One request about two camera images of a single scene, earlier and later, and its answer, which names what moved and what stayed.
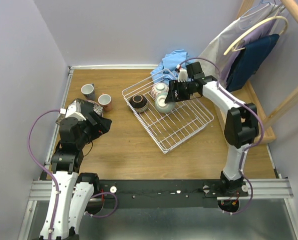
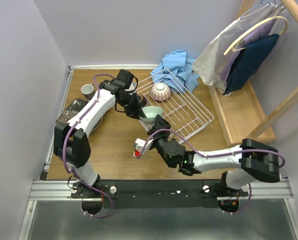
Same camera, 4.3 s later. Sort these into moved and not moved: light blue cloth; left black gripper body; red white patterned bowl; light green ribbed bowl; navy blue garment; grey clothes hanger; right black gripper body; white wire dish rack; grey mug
Moved: right black gripper body; left black gripper body; light green ribbed bowl
Not moved: red white patterned bowl; grey clothes hanger; white wire dish rack; navy blue garment; light blue cloth; grey mug
